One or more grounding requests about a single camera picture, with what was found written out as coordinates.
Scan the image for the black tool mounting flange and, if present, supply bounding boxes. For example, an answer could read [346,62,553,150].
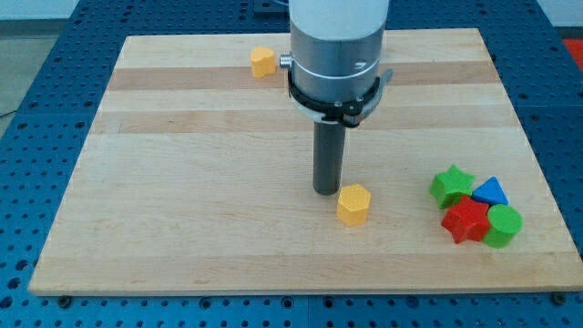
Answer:
[287,69,393,128]

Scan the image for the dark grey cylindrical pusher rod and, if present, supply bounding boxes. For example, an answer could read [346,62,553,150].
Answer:
[312,123,345,195]

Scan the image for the yellow hexagon block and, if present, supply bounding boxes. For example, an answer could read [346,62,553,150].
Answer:
[336,184,371,227]

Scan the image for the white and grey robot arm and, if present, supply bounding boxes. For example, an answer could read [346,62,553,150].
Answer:
[280,0,393,195]

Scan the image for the green star block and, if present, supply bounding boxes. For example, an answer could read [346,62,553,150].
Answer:
[429,164,476,210]

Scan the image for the red star block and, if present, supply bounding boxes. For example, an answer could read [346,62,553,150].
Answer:
[441,196,491,244]

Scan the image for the yellow heart block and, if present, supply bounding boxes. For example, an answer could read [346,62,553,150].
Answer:
[250,46,276,78]

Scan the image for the wooden board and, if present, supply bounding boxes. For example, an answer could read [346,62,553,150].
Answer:
[29,28,582,296]

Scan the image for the blue triangle block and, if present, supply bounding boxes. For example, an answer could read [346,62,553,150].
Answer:
[472,177,508,206]

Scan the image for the green cylinder block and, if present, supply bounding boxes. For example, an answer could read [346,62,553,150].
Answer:
[482,204,524,249]

